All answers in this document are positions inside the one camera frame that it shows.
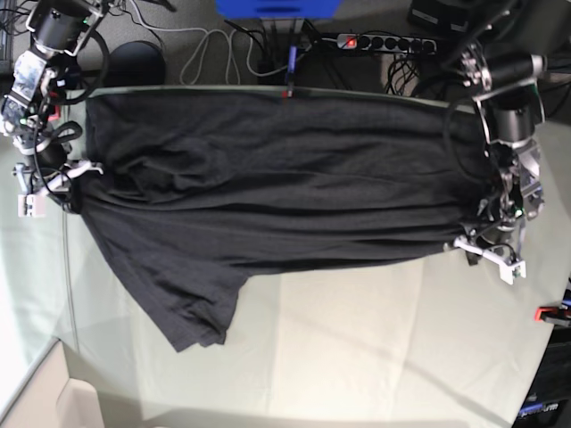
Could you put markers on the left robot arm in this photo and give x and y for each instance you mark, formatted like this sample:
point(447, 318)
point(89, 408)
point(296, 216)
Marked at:
point(501, 59)

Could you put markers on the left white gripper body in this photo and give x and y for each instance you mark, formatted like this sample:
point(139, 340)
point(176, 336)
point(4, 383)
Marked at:
point(497, 241)

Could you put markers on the black power strip red switch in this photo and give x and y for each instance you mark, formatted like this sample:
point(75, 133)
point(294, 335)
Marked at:
point(386, 44)

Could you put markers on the black t-shirt with colourful print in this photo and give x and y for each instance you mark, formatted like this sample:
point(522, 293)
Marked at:
point(200, 192)

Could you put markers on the grey-green table cloth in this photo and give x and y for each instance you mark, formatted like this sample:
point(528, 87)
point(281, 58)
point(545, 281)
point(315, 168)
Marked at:
point(429, 343)

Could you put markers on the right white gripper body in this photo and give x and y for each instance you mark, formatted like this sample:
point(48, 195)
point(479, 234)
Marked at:
point(38, 186)

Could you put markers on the blue box at top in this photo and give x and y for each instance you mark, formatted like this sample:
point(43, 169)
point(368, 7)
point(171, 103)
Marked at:
point(277, 9)

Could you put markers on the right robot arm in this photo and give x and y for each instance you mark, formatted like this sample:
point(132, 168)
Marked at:
point(59, 31)

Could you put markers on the right orange-black table clamp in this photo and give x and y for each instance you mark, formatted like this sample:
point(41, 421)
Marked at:
point(557, 316)

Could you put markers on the beige bin at corner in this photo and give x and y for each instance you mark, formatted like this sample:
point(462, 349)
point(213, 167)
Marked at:
point(50, 397)

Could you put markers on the black round stool seat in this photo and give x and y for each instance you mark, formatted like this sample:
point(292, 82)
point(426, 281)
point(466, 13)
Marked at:
point(136, 63)

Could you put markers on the left orange-black table clamp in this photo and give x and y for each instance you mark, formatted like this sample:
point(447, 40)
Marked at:
point(54, 113)

